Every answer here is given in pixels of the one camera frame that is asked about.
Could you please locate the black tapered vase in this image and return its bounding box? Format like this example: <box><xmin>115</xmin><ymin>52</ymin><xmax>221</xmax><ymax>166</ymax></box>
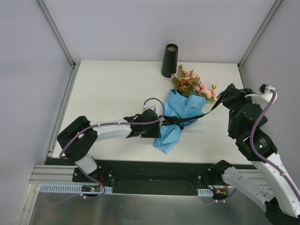
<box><xmin>161</xmin><ymin>44</ymin><xmax>178</xmax><ymax>78</ymax></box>

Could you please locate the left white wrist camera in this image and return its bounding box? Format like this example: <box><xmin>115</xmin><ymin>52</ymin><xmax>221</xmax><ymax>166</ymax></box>
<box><xmin>143</xmin><ymin>106</ymin><xmax>156</xmax><ymax>112</ymax></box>

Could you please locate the right white cable duct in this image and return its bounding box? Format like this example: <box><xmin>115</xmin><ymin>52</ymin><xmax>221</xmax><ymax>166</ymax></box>
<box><xmin>197</xmin><ymin>188</ymin><xmax>214</xmax><ymax>197</ymax></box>

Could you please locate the right aluminium frame post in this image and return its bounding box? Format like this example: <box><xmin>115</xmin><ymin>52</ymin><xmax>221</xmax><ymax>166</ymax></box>
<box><xmin>238</xmin><ymin>0</ymin><xmax>284</xmax><ymax>71</ymax></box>

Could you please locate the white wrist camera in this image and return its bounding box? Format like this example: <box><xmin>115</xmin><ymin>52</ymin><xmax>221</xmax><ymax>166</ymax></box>
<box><xmin>143</xmin><ymin>106</ymin><xmax>156</xmax><ymax>112</ymax></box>
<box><xmin>245</xmin><ymin>84</ymin><xmax>278</xmax><ymax>106</ymax></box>

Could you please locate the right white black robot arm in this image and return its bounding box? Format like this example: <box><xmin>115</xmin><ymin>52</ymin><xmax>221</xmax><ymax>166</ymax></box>
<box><xmin>201</xmin><ymin>84</ymin><xmax>300</xmax><ymax>225</ymax></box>

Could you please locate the aluminium frame post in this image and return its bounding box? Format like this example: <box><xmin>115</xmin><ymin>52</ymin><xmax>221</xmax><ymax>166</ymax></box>
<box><xmin>36</xmin><ymin>0</ymin><xmax>75</xmax><ymax>68</ymax></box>
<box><xmin>238</xmin><ymin>0</ymin><xmax>284</xmax><ymax>71</ymax></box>

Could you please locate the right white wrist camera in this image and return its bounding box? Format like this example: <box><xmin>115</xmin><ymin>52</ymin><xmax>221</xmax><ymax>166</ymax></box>
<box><xmin>245</xmin><ymin>84</ymin><xmax>278</xmax><ymax>106</ymax></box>

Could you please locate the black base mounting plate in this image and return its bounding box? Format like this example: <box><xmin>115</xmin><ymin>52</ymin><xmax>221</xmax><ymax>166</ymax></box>
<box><xmin>45</xmin><ymin>158</ymin><xmax>256</xmax><ymax>195</ymax></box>

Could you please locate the left aluminium frame post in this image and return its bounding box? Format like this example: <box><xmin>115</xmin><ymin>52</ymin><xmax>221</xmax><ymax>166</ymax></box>
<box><xmin>36</xmin><ymin>0</ymin><xmax>75</xmax><ymax>68</ymax></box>

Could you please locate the pink orange flower bunch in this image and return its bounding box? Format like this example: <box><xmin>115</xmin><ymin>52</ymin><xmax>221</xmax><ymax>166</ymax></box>
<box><xmin>170</xmin><ymin>64</ymin><xmax>218</xmax><ymax>103</ymax></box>

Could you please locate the blue wrapping paper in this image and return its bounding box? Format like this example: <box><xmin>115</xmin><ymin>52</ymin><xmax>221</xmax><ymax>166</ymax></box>
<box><xmin>153</xmin><ymin>90</ymin><xmax>207</xmax><ymax>154</ymax></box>

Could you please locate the black gold-lettered ribbon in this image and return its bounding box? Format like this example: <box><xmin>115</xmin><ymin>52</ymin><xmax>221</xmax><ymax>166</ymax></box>
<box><xmin>161</xmin><ymin>90</ymin><xmax>228</xmax><ymax>130</ymax></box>

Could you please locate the white cable duct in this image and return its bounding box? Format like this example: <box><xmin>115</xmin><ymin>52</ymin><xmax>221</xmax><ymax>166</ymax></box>
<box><xmin>197</xmin><ymin>188</ymin><xmax>214</xmax><ymax>197</ymax></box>
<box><xmin>39</xmin><ymin>184</ymin><xmax>113</xmax><ymax>195</ymax></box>

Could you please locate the left white cable duct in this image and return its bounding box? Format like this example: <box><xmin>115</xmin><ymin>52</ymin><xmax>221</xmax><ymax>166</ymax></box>
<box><xmin>39</xmin><ymin>184</ymin><xmax>113</xmax><ymax>195</ymax></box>

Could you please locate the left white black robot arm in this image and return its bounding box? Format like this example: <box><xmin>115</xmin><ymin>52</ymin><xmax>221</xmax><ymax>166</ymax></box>
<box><xmin>57</xmin><ymin>109</ymin><xmax>160</xmax><ymax>182</ymax></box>

